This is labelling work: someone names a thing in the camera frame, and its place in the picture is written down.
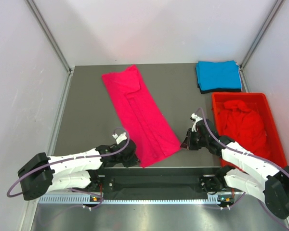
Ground right aluminium frame post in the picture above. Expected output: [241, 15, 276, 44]
[240, 0, 285, 69]

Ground grey slotted cable duct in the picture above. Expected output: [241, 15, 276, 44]
[38, 194, 234, 205]

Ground red t shirts pile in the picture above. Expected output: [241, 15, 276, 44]
[218, 100, 271, 159]

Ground left aluminium frame post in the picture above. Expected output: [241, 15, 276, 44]
[24, 0, 72, 74]

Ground folded blue t shirt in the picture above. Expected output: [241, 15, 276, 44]
[196, 60, 242, 91]

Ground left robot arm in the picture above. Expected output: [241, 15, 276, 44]
[18, 139, 139, 201]

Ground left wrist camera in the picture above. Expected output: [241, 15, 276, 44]
[112, 132, 128, 145]

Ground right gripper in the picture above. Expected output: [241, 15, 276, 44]
[181, 128, 209, 150]

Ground red plastic bin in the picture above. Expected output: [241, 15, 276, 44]
[211, 93, 288, 167]

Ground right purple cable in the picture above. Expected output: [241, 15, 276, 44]
[195, 107, 289, 231]

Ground pink t shirt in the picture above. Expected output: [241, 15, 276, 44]
[102, 65, 181, 167]

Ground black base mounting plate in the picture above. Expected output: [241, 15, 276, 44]
[97, 167, 218, 200]

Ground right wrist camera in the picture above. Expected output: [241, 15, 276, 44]
[190, 113, 203, 132]

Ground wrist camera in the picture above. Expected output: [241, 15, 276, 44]
[112, 132, 128, 145]
[190, 113, 203, 132]

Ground aluminium frame post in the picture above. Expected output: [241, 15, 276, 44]
[240, 0, 285, 69]
[24, 0, 72, 74]

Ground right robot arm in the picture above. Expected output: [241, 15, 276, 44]
[181, 122, 289, 219]

